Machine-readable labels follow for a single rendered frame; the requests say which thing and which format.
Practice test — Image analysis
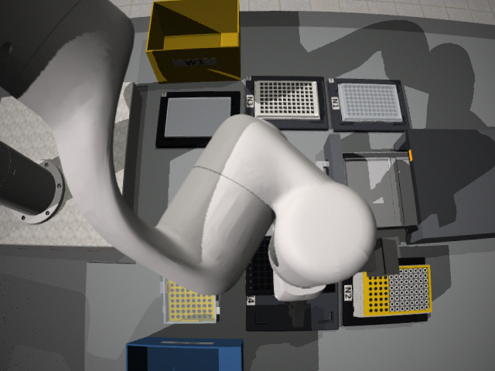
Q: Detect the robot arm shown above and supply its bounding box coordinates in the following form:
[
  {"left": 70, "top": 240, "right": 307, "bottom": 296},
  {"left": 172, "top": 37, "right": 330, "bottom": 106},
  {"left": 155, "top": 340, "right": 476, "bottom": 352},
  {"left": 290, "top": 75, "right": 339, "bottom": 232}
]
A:
[{"left": 0, "top": 0, "right": 400, "bottom": 295}]

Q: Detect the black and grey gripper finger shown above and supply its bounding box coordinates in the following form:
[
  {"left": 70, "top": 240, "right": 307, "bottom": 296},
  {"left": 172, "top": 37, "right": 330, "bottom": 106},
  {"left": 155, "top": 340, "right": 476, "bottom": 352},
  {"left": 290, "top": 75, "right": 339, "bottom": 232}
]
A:
[{"left": 284, "top": 300, "right": 306, "bottom": 328}]

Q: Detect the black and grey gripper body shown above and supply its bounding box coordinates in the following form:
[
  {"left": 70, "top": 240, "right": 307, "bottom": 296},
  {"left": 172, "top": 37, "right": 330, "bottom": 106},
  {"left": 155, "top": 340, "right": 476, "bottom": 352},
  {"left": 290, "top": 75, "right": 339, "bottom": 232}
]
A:
[{"left": 272, "top": 268, "right": 325, "bottom": 301}]

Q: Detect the yellow open-top bin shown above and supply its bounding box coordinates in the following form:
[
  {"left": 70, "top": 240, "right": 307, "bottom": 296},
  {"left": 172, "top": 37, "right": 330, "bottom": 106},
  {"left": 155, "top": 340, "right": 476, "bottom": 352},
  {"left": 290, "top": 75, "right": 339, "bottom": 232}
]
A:
[{"left": 146, "top": 0, "right": 241, "bottom": 84}]

